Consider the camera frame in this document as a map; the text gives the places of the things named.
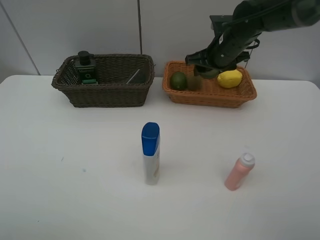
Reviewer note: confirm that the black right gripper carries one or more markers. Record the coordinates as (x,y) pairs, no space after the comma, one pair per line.
(223,54)

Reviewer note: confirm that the brown kiwi fruit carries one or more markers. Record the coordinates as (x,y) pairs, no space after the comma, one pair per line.
(194,82)

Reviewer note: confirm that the dark green lime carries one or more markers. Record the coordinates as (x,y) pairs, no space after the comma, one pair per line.
(178,81)

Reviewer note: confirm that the yellow lemon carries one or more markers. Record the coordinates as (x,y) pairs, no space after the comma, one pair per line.
(230,79)

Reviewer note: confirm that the black whiteboard eraser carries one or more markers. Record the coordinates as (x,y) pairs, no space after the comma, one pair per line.
(138,77)

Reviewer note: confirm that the blue capped white bottle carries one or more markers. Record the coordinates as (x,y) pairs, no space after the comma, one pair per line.
(150,139)

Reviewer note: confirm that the pink spray bottle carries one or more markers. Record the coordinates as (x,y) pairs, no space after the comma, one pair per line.
(244,164)

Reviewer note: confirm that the black pump bottle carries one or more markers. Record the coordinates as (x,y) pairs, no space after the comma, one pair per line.
(86,68)

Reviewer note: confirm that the halved avocado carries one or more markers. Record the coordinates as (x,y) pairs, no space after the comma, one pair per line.
(209,73)

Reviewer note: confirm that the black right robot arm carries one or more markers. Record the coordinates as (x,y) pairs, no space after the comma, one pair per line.
(235,35)

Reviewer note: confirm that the orange wicker basket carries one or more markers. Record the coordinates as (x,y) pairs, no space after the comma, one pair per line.
(210,92)

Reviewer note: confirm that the dark brown wicker basket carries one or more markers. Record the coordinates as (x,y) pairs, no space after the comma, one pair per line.
(111,91)

